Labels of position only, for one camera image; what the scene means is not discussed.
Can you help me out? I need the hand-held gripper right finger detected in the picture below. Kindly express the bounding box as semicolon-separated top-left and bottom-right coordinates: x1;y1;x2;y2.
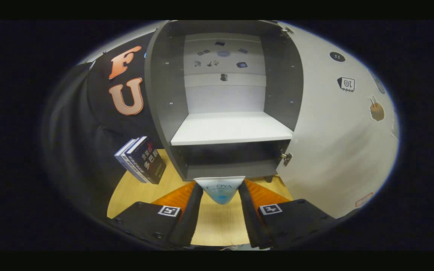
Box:
238;179;334;250

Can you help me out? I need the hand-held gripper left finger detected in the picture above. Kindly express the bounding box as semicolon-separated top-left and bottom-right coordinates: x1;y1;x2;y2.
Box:
112;183;204;250

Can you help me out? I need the blue and white tube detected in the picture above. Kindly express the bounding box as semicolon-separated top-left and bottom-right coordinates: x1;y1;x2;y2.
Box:
194;176;246;205

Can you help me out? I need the beige cabinet door black handle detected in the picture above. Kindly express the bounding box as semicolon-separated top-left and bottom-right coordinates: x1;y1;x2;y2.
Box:
275;22;399;219

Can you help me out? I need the black book with red print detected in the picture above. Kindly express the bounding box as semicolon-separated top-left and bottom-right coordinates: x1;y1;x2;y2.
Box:
125;136;167;185

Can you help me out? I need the blue spine book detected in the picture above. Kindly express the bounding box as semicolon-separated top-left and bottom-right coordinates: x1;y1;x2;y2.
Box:
119;138;150;184
114;139;142;182

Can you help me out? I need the grey cabinet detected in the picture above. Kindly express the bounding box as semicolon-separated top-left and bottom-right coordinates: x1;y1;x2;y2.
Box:
144;21;304;182

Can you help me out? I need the black backdrop cloth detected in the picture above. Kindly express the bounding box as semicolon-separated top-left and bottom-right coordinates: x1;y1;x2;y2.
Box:
43;32;172;222

